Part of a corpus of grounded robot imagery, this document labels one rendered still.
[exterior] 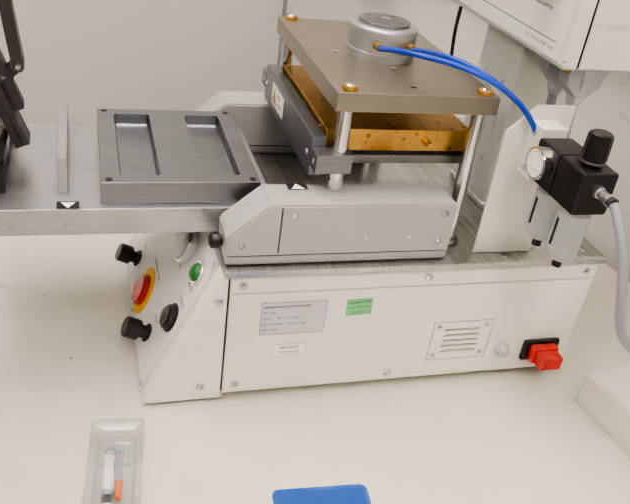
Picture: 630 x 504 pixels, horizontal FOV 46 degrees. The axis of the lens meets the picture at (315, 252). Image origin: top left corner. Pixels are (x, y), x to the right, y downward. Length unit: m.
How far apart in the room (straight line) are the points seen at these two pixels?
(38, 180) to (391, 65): 0.40
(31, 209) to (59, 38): 1.53
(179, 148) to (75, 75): 1.49
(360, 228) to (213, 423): 0.27
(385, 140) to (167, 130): 0.26
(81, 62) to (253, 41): 0.53
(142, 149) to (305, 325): 0.28
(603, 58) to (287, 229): 0.36
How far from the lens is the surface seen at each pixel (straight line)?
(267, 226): 0.76
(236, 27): 2.41
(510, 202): 0.86
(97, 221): 0.80
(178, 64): 2.39
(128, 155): 0.88
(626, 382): 1.00
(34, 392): 0.90
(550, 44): 0.82
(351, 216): 0.78
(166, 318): 0.84
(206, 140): 0.93
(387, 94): 0.76
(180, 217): 0.80
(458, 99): 0.80
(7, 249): 1.15
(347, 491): 0.81
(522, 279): 0.91
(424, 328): 0.89
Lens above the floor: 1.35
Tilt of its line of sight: 31 degrees down
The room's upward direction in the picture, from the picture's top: 9 degrees clockwise
